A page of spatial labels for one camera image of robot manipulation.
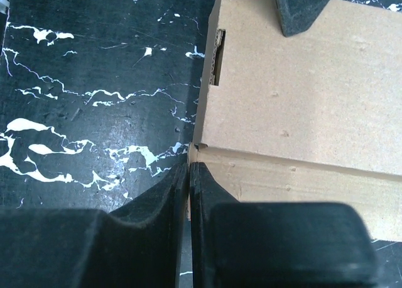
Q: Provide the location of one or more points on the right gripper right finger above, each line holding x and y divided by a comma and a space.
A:
275, 244

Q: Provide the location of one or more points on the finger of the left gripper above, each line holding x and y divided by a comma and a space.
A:
297, 16

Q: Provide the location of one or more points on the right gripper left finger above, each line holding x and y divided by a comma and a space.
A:
136, 245

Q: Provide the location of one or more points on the cardboard box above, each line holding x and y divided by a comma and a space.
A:
311, 117

